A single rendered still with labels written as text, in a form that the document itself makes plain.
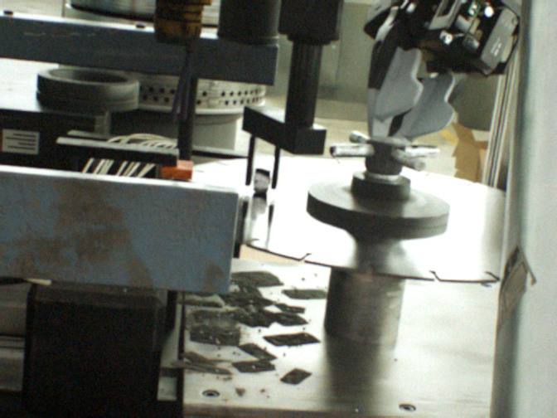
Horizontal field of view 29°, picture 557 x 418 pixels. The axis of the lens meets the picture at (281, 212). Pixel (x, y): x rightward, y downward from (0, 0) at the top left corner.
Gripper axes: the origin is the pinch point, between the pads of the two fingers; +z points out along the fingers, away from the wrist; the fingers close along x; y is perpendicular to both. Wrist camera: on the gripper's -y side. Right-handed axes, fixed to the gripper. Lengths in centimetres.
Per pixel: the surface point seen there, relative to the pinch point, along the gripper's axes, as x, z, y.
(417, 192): 1.7, 3.2, 5.9
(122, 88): -10.0, -0.2, -38.7
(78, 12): -12, -11, -66
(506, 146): 67, -35, -73
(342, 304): 0.0, 13.9, 5.8
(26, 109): -18.0, 7.3, -38.6
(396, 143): -3.6, 1.7, 8.5
